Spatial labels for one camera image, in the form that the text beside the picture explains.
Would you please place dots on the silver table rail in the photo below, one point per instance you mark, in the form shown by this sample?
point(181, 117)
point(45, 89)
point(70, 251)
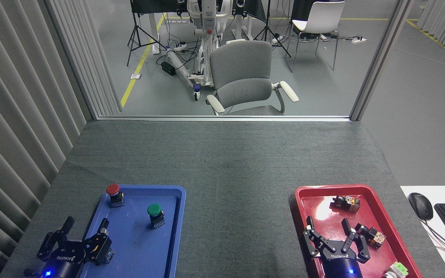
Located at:
point(222, 118)

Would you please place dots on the black power adapter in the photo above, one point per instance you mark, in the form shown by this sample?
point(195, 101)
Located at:
point(168, 68)

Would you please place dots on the white power strip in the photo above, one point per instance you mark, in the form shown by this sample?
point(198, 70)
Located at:
point(359, 39)
point(180, 47)

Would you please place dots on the grey office chair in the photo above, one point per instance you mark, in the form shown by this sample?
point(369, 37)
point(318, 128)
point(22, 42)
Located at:
point(242, 65)

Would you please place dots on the white stand on wheels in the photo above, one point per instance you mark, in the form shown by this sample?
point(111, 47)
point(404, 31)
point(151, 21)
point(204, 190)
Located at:
point(207, 46)

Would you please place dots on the black tripod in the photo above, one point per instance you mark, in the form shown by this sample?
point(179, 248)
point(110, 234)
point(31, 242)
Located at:
point(267, 23)
point(136, 29)

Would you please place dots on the black computer mouse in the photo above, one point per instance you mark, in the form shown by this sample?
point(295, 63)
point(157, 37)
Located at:
point(420, 205)

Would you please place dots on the red push button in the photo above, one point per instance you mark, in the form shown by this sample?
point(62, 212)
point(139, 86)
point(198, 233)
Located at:
point(112, 190)

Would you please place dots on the grey vertical blinds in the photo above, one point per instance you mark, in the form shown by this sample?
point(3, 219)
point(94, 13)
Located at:
point(14, 116)
point(444, 23)

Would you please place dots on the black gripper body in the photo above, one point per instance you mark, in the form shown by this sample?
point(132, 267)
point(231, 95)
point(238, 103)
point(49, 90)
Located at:
point(340, 264)
point(62, 260)

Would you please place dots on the blue plastic tray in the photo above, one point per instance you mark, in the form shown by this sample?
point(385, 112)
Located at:
point(141, 247)

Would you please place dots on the silver post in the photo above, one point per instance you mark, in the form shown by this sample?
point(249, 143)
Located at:
point(381, 58)

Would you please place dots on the red plastic tray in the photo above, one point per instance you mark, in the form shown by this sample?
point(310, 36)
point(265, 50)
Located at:
point(323, 206)

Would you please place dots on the white plastic chair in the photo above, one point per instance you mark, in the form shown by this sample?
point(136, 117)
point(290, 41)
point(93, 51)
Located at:
point(323, 17)

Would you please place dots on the green push button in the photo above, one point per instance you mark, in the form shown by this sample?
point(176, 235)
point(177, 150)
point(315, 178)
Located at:
point(154, 210)

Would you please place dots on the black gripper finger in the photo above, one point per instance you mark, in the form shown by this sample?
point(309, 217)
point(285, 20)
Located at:
point(357, 245)
point(52, 243)
point(99, 245)
point(315, 241)

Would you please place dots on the green white switch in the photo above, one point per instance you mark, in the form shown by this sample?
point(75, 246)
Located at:
point(398, 269)

